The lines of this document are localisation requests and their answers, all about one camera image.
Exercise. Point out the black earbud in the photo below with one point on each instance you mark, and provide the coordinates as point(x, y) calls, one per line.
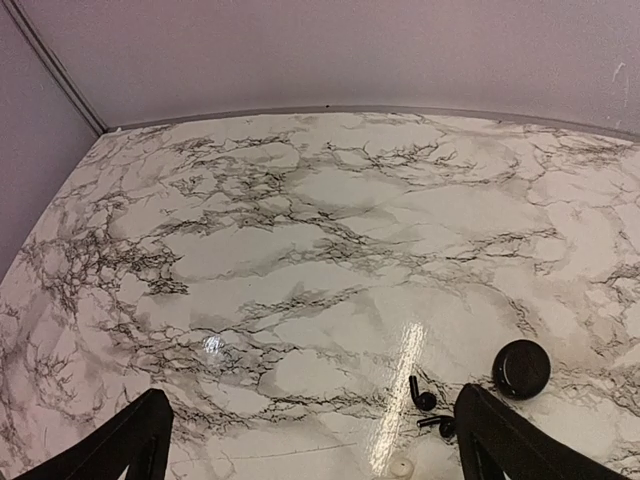
point(446, 425)
point(424, 401)

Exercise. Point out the black earbud upper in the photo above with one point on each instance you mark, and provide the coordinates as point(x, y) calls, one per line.
point(424, 401)

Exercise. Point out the left aluminium corner post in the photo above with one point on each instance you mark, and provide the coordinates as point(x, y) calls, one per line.
point(54, 67)

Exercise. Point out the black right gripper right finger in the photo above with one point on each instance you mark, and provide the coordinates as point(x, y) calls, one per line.
point(497, 443)

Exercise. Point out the white oval charging case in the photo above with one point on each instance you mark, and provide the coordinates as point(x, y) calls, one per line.
point(401, 468)

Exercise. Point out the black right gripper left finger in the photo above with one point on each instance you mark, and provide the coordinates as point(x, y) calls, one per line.
point(133, 444)

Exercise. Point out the black earbud lower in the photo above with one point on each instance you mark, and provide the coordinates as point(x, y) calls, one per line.
point(446, 425)

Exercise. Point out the round black charging case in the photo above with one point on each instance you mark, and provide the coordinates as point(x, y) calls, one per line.
point(521, 370)

